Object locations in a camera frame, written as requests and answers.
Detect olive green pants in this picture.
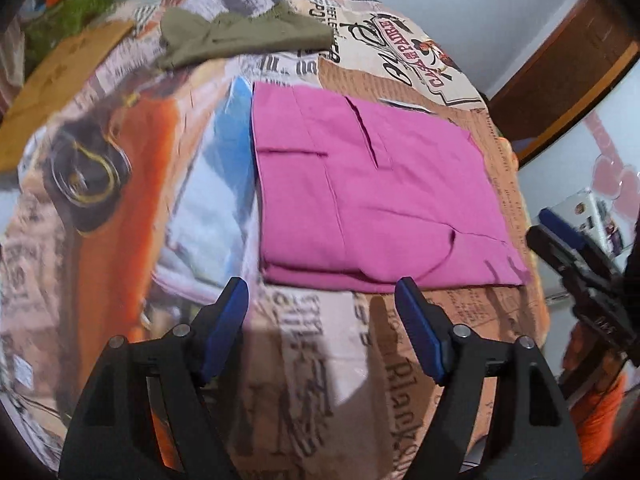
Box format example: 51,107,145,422
156,0,335,72

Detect newspaper printed blanket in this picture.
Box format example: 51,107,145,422
0,0,551,480

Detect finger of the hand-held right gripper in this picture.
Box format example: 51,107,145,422
526,224,593,288
538,208,618,273

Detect wooden lap desk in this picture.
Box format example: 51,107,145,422
0,20,136,173

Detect pink pants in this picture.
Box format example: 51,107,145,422
250,82,532,295

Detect orange cloth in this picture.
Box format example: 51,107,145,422
560,320,627,467

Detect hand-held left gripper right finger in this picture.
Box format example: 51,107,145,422
394,277,586,480

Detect wooden door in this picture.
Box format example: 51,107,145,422
487,0,640,168

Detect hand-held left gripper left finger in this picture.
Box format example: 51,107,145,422
57,276,250,480

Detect green storage box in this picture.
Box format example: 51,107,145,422
22,0,118,61

